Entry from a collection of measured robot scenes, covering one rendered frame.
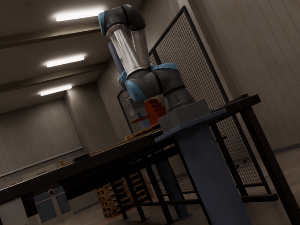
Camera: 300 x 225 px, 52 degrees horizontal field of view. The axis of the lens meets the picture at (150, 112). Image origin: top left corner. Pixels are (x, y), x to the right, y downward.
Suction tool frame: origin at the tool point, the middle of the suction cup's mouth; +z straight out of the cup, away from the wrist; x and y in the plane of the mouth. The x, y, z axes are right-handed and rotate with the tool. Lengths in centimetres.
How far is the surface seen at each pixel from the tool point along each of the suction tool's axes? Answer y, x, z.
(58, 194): 66, 19, 24
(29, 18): -98, -472, -375
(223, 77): -364, -267, -71
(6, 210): 88, 14, 21
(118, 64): -92, -163, -103
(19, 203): 82, 15, 21
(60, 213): 68, 20, 32
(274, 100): -377, -192, 12
